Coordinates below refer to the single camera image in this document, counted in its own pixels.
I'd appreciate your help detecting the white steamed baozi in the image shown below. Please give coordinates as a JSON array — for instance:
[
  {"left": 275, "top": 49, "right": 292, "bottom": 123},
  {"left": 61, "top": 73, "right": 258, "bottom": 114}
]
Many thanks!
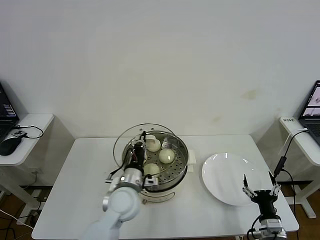
[
  {"left": 146, "top": 138, "right": 161, "bottom": 153},
  {"left": 144, "top": 163, "right": 161, "bottom": 177},
  {"left": 159, "top": 149, "right": 175, "bottom": 165}
]

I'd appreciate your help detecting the small device with QR code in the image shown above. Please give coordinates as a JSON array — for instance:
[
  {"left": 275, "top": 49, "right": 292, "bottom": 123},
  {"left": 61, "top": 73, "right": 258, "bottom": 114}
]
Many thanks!
[{"left": 9, "top": 128, "right": 28, "bottom": 140}]

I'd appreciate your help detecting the white side table with mouse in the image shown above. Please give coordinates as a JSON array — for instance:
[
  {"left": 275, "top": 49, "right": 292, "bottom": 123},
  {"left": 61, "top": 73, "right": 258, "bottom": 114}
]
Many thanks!
[{"left": 0, "top": 113, "right": 76, "bottom": 208}]

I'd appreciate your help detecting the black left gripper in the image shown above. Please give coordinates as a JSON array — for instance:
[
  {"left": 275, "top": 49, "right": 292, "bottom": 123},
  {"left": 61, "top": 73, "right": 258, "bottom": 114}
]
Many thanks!
[{"left": 125, "top": 131, "right": 149, "bottom": 171}]

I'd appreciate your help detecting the black laptop with dark screen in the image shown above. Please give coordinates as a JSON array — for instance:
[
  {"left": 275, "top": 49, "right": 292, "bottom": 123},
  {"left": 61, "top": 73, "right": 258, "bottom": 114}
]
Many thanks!
[{"left": 0, "top": 80, "right": 20, "bottom": 142}]

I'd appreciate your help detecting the round glass pot lid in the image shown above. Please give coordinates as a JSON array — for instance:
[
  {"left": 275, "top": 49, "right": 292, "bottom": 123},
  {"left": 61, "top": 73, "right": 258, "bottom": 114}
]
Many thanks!
[{"left": 113, "top": 122, "right": 181, "bottom": 176}]

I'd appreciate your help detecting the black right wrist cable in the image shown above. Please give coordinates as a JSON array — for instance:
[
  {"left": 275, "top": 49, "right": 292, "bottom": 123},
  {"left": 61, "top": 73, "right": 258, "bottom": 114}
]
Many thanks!
[{"left": 246, "top": 216, "right": 266, "bottom": 240}]

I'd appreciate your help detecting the grey laptop with bright screen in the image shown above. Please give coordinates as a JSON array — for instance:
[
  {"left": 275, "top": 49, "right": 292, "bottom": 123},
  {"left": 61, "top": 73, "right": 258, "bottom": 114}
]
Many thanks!
[{"left": 298, "top": 80, "right": 320, "bottom": 145}]

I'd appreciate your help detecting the stainless steel steamer pot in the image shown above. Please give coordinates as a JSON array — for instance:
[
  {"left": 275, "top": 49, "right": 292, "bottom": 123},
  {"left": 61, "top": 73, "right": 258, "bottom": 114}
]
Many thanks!
[{"left": 122, "top": 130, "right": 190, "bottom": 185}]

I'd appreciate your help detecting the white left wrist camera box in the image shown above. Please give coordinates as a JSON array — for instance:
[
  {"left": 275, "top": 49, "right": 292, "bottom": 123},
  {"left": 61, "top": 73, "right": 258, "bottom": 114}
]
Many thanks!
[{"left": 143, "top": 174, "right": 161, "bottom": 193}]

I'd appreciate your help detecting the thin black desk cable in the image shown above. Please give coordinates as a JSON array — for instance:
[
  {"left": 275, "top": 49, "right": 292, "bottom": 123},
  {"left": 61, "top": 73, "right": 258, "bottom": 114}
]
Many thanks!
[{"left": 14, "top": 124, "right": 44, "bottom": 140}]

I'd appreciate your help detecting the round white plate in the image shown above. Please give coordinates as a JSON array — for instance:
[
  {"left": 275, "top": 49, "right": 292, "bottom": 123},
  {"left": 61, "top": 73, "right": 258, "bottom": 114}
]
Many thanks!
[{"left": 201, "top": 152, "right": 264, "bottom": 207}]

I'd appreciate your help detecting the black adapter cable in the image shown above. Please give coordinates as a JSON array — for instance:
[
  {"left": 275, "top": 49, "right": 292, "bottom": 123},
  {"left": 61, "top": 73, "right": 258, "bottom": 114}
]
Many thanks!
[{"left": 273, "top": 129, "right": 309, "bottom": 213}]

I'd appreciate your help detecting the white floor cable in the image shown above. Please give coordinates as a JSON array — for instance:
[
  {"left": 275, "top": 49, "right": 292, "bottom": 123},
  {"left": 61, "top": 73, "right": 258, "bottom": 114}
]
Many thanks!
[{"left": 0, "top": 208, "right": 35, "bottom": 230}]

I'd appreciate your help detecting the black computer mouse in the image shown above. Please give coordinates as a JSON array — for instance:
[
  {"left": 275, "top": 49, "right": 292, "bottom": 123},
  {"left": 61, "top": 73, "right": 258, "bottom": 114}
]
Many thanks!
[{"left": 0, "top": 136, "right": 23, "bottom": 157}]

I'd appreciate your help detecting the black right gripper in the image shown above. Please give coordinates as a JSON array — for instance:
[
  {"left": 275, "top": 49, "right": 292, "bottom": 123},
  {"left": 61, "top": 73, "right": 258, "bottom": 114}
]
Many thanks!
[{"left": 241, "top": 170, "right": 282, "bottom": 221}]

